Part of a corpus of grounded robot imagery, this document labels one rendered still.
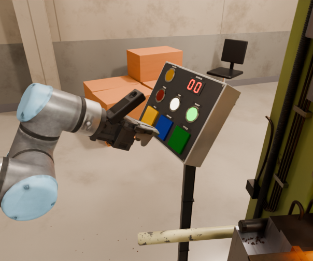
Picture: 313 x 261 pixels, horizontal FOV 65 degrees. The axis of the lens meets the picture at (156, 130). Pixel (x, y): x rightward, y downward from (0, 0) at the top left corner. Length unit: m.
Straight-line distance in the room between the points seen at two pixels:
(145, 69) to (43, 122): 2.59
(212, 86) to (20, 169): 0.57
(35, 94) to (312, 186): 0.69
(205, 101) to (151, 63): 2.37
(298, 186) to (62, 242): 1.51
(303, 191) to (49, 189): 0.63
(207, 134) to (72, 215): 1.45
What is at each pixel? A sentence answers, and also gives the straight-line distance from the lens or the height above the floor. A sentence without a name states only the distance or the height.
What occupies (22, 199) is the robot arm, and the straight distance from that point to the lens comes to 0.50.
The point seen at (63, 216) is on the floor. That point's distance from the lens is 2.04.
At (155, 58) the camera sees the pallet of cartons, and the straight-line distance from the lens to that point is 3.14.
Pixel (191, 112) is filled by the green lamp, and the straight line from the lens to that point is 0.81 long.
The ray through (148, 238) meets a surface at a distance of 1.00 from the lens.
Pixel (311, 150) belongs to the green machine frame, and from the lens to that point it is 0.74.
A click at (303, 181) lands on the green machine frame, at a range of 0.78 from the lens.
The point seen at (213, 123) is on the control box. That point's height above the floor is 1.08.
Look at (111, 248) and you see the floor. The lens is 1.78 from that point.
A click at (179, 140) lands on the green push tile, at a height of 1.01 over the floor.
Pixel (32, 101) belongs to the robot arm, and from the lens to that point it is 0.56.
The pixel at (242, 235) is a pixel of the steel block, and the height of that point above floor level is 0.91.
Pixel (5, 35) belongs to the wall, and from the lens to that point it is 3.77.
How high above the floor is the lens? 1.43
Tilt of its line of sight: 29 degrees down
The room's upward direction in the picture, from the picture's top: straight up
